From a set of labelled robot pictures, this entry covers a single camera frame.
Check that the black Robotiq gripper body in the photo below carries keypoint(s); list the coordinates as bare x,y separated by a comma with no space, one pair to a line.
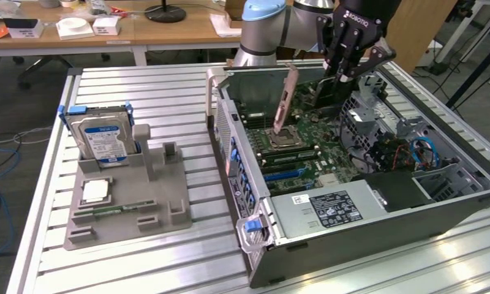
364,21

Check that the Nvidia graphics card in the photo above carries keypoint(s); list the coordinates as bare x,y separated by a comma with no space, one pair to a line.
285,98

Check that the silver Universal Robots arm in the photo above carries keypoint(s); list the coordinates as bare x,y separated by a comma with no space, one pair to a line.
265,30

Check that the wooden cabinet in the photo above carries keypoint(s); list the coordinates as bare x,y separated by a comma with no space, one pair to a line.
421,30

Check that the silver perforated drive cage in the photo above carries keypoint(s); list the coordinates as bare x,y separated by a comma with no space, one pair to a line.
364,119

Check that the black slanted stand pole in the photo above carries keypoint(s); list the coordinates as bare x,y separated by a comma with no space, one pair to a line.
476,61

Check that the white paper stack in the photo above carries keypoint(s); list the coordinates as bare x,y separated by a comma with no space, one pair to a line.
226,27

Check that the grey expansion card retainer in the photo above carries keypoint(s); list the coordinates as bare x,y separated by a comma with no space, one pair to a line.
214,75

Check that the green motherboard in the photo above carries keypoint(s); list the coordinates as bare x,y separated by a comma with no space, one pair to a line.
330,144

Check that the CPU socket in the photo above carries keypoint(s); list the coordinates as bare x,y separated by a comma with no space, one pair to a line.
288,141

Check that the black round lamp base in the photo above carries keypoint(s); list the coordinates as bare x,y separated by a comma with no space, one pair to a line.
165,14

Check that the silver chipset heatsink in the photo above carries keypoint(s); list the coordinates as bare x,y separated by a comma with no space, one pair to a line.
328,180

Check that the long blue expansion slot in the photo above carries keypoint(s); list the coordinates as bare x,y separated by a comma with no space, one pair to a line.
284,175

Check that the small white labelled box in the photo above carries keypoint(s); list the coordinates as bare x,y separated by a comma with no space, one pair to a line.
105,27

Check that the grey power supply unit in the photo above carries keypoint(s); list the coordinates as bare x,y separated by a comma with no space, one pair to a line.
310,214

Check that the white box with round tape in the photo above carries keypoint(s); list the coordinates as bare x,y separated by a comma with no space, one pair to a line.
73,28

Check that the blue case release latch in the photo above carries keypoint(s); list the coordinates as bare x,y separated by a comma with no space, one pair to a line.
252,226

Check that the open black PC case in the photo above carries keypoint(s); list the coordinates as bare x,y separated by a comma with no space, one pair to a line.
350,251

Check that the hard disk with blue caddy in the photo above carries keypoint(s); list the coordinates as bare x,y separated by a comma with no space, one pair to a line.
101,144

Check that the grey parts rack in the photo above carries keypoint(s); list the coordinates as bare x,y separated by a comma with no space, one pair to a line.
134,196

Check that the wooden desk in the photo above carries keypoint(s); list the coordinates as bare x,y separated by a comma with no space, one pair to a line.
44,43

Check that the grey cup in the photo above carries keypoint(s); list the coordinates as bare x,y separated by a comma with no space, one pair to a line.
48,3

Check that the black office chair base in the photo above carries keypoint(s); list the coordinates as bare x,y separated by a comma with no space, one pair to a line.
44,65

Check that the white box with black lid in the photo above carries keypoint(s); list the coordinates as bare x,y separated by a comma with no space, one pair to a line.
24,27

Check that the silver CPU chip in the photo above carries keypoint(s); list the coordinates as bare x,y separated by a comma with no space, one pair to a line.
96,191

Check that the green RAM stick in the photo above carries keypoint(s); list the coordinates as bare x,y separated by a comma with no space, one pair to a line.
114,209

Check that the orange box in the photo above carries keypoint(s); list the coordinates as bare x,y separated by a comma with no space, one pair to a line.
1,32

